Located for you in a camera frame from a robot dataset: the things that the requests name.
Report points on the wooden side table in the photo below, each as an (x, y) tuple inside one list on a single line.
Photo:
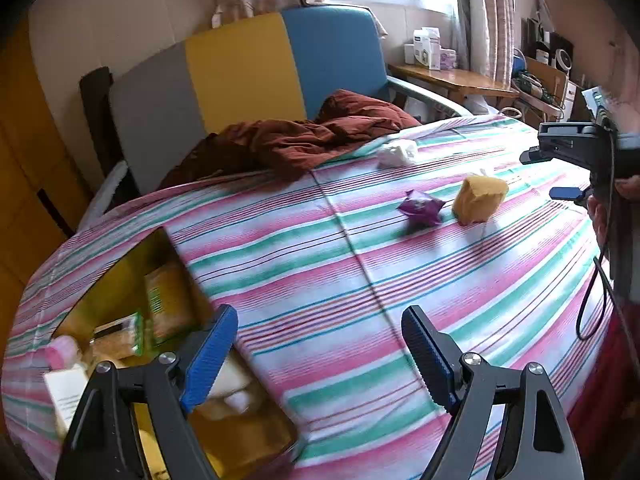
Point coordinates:
[(450, 77)]

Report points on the yellow green snack packet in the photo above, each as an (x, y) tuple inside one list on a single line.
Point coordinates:
[(122, 342), (170, 305)]

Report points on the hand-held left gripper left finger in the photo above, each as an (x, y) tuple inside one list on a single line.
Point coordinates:
[(212, 355)]

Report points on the brown-red crumpled cloth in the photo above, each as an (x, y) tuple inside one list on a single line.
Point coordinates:
[(280, 145)]

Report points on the purple snack packet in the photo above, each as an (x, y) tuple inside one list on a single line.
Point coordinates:
[(420, 207)]

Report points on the small pink container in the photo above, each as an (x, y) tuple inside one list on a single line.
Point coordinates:
[(62, 350)]

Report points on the white product box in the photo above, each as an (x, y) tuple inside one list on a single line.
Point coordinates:
[(427, 47)]

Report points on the blue round object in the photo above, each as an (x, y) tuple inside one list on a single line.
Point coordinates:
[(518, 65)]

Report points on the grey yellow blue headboard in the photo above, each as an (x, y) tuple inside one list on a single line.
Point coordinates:
[(240, 70)]

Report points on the person's right hand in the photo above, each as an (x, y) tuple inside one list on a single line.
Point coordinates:
[(596, 222)]

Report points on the brown cardboard box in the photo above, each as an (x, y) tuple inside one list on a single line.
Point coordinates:
[(545, 75)]

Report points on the white plastic bag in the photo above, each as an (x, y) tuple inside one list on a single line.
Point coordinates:
[(482, 105)]

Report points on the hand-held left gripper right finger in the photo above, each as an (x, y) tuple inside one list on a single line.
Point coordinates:
[(425, 355)]

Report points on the wooden wardrobe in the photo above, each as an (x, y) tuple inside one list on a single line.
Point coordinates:
[(30, 160)]

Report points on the small beige cardboard box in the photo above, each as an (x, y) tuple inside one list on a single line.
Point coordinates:
[(67, 395)]

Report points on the white crumpled plastic wad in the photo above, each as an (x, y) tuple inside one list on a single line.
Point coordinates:
[(481, 173), (397, 154)]

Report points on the purple product box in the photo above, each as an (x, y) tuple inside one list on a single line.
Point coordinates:
[(448, 59)]

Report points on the white sponge block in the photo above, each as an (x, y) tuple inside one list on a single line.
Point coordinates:
[(240, 400)]

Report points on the person's red clothing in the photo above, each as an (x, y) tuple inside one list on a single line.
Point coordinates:
[(610, 385)]

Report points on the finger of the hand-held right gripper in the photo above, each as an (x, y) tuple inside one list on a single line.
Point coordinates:
[(567, 193), (530, 155)]

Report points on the striped bed sheet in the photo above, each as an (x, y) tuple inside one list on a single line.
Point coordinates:
[(350, 285)]

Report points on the yellow sponge block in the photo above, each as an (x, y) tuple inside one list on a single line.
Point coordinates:
[(477, 200)]

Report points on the gold storage box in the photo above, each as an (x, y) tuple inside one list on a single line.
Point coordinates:
[(125, 270)]

